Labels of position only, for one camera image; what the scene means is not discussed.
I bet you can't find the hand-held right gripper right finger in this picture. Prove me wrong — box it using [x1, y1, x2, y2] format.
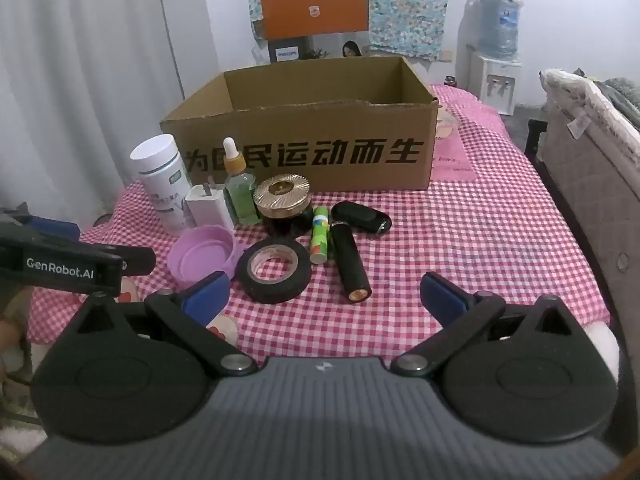
[390, 271, 576, 378]

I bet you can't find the white supplement bottle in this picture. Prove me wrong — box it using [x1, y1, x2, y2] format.
[131, 136, 197, 235]

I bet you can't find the orange box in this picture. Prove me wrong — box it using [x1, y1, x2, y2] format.
[260, 0, 371, 41]

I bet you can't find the blue water jug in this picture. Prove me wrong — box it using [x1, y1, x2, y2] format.
[477, 0, 524, 59]

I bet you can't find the dark jar with gold lid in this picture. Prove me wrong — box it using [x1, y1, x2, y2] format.
[252, 174, 315, 237]

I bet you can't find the black tape roll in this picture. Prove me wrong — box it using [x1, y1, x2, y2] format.
[235, 238, 312, 304]

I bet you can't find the white charger plug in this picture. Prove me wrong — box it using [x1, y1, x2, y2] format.
[186, 176, 236, 229]

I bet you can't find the white water dispenser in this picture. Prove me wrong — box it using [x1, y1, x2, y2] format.
[467, 42, 524, 116]

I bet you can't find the green glass dropper bottle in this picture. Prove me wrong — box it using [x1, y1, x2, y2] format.
[222, 137, 262, 226]

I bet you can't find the red checked tablecloth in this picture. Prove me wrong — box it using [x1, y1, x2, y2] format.
[27, 82, 612, 361]

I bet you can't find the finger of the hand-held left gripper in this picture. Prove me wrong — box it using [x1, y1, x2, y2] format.
[95, 244, 157, 277]
[0, 204, 82, 245]

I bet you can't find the brown cardboard box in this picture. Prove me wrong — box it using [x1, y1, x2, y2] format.
[160, 56, 440, 194]

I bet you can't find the white curtain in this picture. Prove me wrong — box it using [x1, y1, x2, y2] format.
[0, 0, 222, 221]

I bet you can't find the black car key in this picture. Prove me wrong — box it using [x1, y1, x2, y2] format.
[331, 201, 393, 235]

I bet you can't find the white quilted cushion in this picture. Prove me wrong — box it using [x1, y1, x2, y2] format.
[539, 67, 640, 142]

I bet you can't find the grey upholstered sofa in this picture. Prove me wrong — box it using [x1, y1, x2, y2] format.
[525, 110, 640, 342]

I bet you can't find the floral hanging cloth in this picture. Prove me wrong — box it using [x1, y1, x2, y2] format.
[246, 0, 466, 62]

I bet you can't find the purple collapsible cup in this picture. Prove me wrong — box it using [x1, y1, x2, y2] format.
[167, 225, 236, 291]

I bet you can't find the white plush item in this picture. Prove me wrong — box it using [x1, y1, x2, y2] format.
[582, 321, 624, 379]

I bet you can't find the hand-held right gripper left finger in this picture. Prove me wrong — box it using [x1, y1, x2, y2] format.
[75, 271, 258, 378]

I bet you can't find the green lip balm tube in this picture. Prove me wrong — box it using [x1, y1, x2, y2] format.
[309, 205, 331, 265]

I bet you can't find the black cylindrical tube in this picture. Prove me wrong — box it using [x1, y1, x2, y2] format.
[331, 223, 373, 304]

